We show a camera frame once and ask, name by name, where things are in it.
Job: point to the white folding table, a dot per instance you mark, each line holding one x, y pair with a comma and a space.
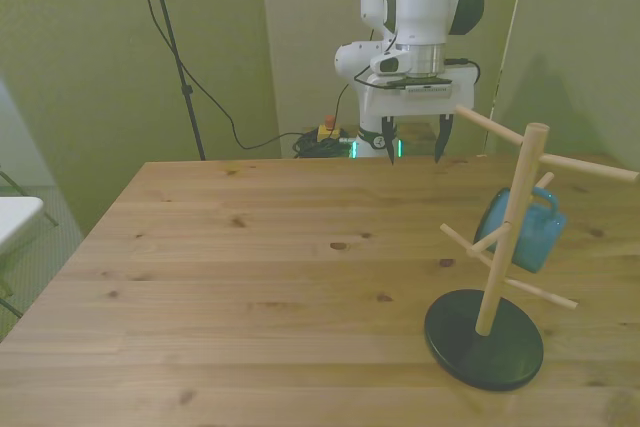
15, 217

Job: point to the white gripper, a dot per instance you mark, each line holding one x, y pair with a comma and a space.
425, 106

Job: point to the black camera stand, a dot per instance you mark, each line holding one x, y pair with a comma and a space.
174, 47

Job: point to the yellow emergency stop box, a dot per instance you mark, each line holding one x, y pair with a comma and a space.
327, 133

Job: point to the wooden mug tree black base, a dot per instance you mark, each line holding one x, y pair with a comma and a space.
505, 247

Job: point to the blue ceramic mug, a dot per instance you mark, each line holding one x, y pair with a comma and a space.
530, 242

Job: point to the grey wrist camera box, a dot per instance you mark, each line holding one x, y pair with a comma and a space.
427, 90

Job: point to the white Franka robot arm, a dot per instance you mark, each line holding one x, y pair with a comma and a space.
420, 2

